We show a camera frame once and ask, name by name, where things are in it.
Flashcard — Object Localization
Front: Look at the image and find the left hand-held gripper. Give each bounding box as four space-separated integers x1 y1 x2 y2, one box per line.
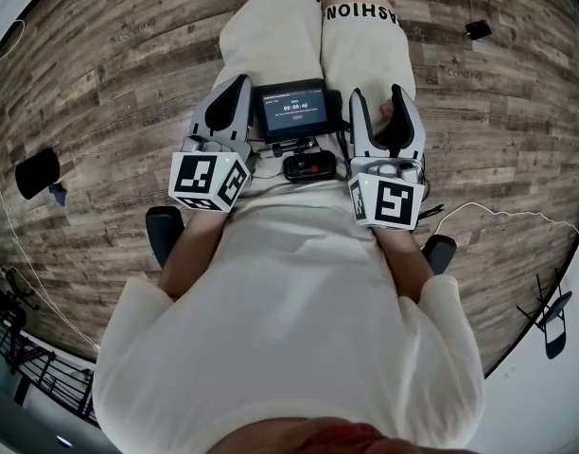
168 74 261 214

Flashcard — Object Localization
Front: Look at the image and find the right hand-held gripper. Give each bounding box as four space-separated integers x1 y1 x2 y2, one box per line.
348 83 426 231

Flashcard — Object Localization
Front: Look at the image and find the person's left forearm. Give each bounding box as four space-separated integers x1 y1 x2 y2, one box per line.
157 208 229 302

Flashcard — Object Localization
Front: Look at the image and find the person's right forearm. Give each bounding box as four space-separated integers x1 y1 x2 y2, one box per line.
372 227 435 305

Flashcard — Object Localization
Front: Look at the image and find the small black monitor screen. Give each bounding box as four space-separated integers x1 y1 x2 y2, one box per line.
251 78 342 156

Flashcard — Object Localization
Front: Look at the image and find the small black box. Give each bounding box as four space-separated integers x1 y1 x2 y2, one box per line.
464 19 493 42

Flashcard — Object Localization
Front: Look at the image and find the blue cloth scrap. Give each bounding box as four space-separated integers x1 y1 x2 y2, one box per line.
47 182 68 208

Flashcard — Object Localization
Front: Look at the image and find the black round bin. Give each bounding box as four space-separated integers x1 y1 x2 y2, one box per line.
14 148 61 201

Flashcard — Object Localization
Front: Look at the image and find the beige t-shirt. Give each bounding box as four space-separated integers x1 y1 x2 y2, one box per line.
93 182 487 454

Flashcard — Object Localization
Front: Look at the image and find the black folding chair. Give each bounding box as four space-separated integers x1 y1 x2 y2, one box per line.
516 274 574 359

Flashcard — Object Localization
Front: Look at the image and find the person's face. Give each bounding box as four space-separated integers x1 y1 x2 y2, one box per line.
213 416 413 454

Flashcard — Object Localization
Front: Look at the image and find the black metal rack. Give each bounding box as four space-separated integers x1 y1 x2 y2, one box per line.
0 265 101 428

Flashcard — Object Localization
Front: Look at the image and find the black recorder with red button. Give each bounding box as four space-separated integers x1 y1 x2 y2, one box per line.
283 150 337 183

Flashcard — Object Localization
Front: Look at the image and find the long black cable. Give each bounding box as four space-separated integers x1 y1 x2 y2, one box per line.
414 203 446 229

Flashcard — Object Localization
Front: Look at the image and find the short white cable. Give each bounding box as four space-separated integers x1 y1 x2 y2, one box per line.
433 201 579 238

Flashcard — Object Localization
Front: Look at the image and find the long white cable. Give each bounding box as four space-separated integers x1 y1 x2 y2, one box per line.
0 19 101 349

